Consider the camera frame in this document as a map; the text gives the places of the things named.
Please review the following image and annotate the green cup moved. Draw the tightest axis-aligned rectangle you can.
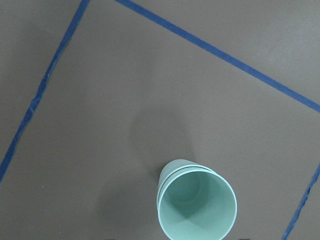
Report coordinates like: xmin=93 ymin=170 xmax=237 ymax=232
xmin=157 ymin=167 xmax=238 ymax=240

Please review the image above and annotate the green cup on table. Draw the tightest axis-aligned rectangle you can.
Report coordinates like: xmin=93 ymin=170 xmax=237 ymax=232
xmin=158 ymin=159 xmax=213 ymax=189

